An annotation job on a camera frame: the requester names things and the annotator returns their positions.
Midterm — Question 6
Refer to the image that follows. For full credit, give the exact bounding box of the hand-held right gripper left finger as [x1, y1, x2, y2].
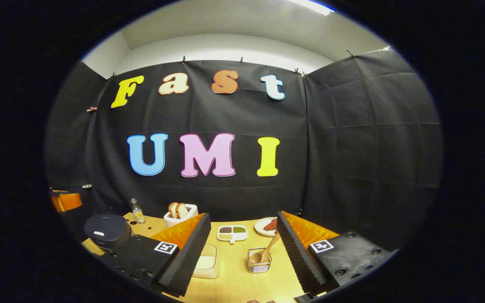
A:
[97, 213, 212, 298]

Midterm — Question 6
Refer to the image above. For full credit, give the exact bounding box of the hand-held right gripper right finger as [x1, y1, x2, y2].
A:
[276, 210, 399, 297]

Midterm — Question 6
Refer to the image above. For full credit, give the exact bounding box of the clear container of rice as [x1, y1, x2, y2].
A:
[192, 244, 220, 279]

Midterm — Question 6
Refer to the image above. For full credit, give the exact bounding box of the wire chopstick holder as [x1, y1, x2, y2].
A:
[248, 247, 272, 274]

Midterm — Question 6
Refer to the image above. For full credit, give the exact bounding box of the wooden spoon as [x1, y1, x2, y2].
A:
[249, 234, 281, 265]

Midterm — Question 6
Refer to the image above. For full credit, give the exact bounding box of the dark grey rice cooker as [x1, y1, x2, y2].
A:
[84, 214, 133, 253]

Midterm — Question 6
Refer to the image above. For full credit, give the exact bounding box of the white toaster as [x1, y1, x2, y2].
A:
[164, 204, 199, 229]

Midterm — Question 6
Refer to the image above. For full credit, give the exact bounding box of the white plate with red meat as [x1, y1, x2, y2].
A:
[254, 217, 279, 237]

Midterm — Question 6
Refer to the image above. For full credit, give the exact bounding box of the white divided bean dish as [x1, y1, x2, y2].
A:
[217, 225, 248, 245]

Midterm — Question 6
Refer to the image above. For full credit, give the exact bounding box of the small glass bottle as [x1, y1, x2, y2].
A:
[131, 198, 145, 224]

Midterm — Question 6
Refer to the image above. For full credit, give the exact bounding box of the black backdrop cloth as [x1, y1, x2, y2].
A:
[45, 48, 443, 253]

